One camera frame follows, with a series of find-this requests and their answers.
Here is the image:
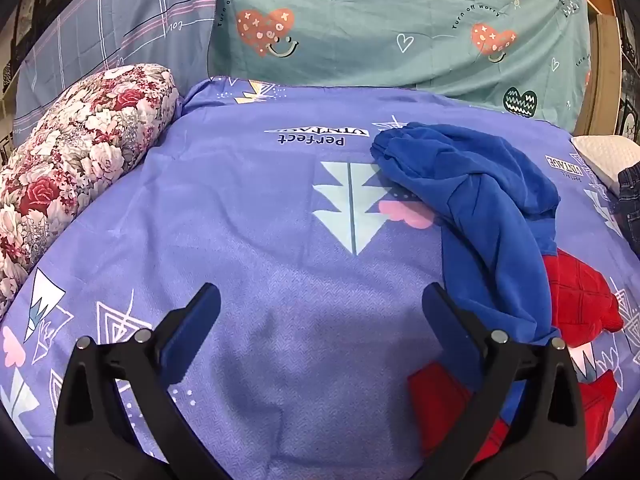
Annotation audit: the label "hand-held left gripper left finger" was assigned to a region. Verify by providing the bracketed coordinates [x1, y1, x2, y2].
[52, 282, 236, 480]

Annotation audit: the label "dark denim jeans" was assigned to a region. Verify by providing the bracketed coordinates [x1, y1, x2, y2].
[617, 160, 640, 253]

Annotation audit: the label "floral bolster pillow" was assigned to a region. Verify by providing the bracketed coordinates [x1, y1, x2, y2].
[0, 64, 181, 318]

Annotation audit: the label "blue and red pants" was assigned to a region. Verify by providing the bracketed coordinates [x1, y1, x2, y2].
[370, 121, 626, 466]

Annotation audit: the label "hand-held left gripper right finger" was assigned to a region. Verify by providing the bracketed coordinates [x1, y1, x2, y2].
[421, 282, 588, 480]

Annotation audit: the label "black framed wall pictures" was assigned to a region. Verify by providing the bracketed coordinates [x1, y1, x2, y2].
[12, 0, 68, 53]

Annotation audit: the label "green heart print blanket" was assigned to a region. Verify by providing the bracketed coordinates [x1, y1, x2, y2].
[206, 0, 593, 123]

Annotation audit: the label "blue-grey plaid pillow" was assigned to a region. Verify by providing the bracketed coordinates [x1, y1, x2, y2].
[12, 0, 223, 138]

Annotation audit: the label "wooden bed frame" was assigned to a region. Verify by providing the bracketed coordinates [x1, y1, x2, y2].
[565, 0, 623, 136]

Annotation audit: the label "purple printed bed sheet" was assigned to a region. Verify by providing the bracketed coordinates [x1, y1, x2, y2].
[0, 77, 640, 480]

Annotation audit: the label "white textured pillow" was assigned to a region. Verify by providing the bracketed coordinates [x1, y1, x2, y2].
[571, 135, 640, 196]

